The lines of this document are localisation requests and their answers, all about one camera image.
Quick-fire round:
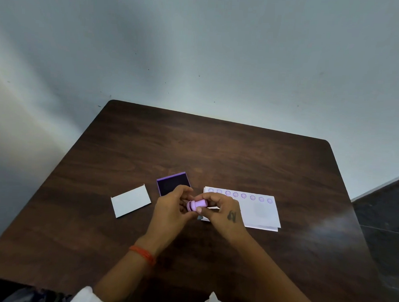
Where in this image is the person's left forearm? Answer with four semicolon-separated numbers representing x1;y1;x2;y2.
91;247;156;302

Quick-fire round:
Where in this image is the person's right forearm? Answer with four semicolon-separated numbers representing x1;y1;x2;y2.
226;230;333;302

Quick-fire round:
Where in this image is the person's left hand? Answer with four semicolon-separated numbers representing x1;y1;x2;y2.
143;183;202;253

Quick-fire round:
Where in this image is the white paper with purple prints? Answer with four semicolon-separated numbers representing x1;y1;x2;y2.
200;186;283;231

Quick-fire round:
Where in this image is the purple ink pad base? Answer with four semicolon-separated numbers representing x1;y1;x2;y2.
155;170;193;199

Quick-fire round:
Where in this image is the person's white shirt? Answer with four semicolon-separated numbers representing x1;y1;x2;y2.
66;284;239;302

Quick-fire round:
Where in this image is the white ink pad lid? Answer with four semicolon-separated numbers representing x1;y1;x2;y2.
109;182;153;220

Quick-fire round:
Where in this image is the red wrist band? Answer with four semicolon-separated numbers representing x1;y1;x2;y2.
128;245;158;267

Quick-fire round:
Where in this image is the person's right hand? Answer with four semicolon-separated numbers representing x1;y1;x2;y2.
194;191;252;244

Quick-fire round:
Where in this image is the white paper sheet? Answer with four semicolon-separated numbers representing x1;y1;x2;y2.
245;225;280;233

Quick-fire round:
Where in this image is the dark patterned cloth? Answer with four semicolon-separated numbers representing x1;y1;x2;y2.
0;277;75;302

